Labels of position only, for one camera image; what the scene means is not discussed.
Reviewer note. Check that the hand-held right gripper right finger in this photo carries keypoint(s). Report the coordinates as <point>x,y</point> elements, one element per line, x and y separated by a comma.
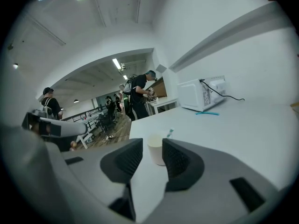
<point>210,171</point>

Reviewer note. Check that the white microwave oven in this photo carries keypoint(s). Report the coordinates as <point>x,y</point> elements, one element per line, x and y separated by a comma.
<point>194,94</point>

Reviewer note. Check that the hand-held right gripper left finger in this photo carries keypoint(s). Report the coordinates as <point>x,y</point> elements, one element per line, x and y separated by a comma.
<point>93,171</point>

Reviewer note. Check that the long ceiling light tube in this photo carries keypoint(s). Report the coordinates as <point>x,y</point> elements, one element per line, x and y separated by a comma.
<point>115,63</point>

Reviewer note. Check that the black mesh chair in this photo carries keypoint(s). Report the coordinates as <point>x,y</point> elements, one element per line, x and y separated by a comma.
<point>107,115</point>

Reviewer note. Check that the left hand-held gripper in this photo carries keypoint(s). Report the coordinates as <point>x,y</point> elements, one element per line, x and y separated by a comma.
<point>44,125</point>

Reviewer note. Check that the white mug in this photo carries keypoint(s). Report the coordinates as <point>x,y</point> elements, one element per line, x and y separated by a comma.
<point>155,150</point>

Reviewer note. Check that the white side table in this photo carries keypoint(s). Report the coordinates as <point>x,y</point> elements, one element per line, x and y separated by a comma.
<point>163,102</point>

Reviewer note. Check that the person's left hand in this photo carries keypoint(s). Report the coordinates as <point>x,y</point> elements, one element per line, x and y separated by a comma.
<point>73,146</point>

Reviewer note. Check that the white cluttered desk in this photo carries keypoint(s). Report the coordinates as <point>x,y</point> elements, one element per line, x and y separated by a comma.
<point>87,125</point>

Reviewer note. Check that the white floor socket strip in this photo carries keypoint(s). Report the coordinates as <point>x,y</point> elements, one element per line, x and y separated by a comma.
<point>109,137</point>

